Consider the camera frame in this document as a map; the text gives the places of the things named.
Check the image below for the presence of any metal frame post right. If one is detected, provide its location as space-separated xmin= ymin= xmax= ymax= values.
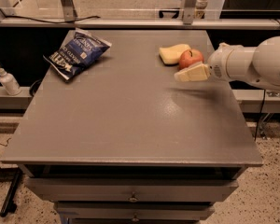
xmin=183 ymin=0 xmax=197 ymax=24

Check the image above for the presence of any black cable on rail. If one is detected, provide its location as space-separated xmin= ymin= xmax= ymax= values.
xmin=0 ymin=0 xmax=101 ymax=25

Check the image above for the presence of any yellow sponge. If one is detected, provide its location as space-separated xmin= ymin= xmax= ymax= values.
xmin=159 ymin=44 xmax=190 ymax=65

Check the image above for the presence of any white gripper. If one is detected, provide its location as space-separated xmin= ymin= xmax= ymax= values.
xmin=174 ymin=43 xmax=236 ymax=82

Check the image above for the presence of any red apple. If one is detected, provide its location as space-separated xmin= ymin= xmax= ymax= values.
xmin=178 ymin=49 xmax=203 ymax=70

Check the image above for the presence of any grey drawer cabinet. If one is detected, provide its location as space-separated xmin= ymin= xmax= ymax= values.
xmin=2 ymin=31 xmax=262 ymax=224

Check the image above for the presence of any metal frame post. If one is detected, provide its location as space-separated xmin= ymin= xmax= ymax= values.
xmin=61 ymin=0 xmax=77 ymax=22
xmin=183 ymin=0 xmax=197 ymax=24

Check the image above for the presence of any white pump bottle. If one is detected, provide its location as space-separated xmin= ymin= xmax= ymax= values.
xmin=0 ymin=65 xmax=21 ymax=96

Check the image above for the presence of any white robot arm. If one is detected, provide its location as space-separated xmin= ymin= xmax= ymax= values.
xmin=175 ymin=36 xmax=280 ymax=93

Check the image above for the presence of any black floor stand leg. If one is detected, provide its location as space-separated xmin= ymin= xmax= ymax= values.
xmin=0 ymin=168 xmax=22 ymax=217

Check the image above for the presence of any blue chip bag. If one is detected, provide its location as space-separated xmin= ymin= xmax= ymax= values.
xmin=44 ymin=28 xmax=112 ymax=81

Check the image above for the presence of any top grey drawer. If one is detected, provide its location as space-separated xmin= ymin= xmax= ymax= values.
xmin=25 ymin=178 xmax=238 ymax=203

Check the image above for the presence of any metal frame post left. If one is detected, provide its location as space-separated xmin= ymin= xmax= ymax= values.
xmin=61 ymin=0 xmax=77 ymax=22

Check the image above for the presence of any grey drawer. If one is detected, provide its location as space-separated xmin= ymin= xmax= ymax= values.
xmin=25 ymin=178 xmax=238 ymax=203
xmin=54 ymin=203 xmax=215 ymax=222

